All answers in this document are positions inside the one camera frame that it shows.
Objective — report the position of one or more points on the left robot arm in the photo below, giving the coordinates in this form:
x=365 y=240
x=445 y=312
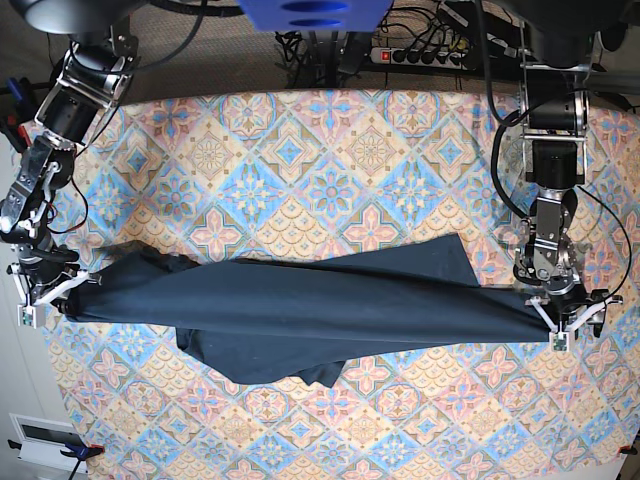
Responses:
x=557 y=43

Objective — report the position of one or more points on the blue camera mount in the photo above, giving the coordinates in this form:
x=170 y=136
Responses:
x=315 y=15

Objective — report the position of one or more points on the white wall outlet box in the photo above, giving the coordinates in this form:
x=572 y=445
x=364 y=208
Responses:
x=37 y=429

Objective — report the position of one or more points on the table clamp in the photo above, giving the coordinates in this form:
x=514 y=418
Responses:
x=629 y=450
x=82 y=451
x=12 y=124

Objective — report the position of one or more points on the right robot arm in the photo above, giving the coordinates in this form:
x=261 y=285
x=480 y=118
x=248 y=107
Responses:
x=92 y=81

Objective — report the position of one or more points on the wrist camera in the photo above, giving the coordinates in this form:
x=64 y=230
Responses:
x=31 y=316
x=561 y=341

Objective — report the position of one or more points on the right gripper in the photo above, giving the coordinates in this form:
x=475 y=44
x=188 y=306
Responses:
x=45 y=276

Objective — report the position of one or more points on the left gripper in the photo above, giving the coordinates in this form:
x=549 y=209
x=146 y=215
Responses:
x=569 y=308

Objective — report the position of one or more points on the lower left table clamp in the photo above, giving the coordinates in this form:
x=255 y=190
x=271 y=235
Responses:
x=82 y=451

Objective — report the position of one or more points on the upper left table clamp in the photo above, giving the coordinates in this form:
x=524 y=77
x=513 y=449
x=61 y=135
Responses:
x=12 y=124

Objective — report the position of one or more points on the white power strip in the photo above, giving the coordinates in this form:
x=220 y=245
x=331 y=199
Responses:
x=417 y=57

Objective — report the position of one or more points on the dark blue t-shirt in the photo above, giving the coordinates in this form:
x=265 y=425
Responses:
x=257 y=322

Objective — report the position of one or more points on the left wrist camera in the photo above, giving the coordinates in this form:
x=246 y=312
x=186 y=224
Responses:
x=561 y=341

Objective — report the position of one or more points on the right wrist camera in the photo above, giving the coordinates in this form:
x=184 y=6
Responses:
x=31 y=316

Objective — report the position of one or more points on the lower right table clamp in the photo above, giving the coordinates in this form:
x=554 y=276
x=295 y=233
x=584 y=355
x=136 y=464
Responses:
x=629 y=450

